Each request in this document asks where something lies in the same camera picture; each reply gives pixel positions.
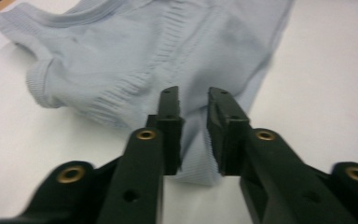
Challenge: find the white sheet table cover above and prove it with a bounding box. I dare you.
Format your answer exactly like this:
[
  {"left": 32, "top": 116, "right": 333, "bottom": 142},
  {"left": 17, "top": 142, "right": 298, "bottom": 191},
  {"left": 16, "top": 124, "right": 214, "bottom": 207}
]
[{"left": 0, "top": 0, "right": 358, "bottom": 224}]

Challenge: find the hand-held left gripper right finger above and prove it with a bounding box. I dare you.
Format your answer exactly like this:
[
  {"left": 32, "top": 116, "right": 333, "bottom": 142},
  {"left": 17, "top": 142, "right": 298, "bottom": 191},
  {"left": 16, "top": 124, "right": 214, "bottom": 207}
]
[{"left": 207, "top": 87, "right": 358, "bottom": 224}]

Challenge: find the light blue knit garment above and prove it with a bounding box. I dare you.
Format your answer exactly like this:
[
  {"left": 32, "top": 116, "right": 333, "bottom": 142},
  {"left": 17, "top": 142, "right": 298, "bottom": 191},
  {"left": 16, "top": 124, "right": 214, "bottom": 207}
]
[{"left": 0, "top": 0, "right": 295, "bottom": 188}]

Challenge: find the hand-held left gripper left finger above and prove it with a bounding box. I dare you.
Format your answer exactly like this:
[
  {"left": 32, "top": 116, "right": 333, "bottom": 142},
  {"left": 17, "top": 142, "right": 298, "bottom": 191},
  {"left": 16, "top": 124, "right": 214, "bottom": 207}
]
[{"left": 96, "top": 86, "right": 185, "bottom": 224}]

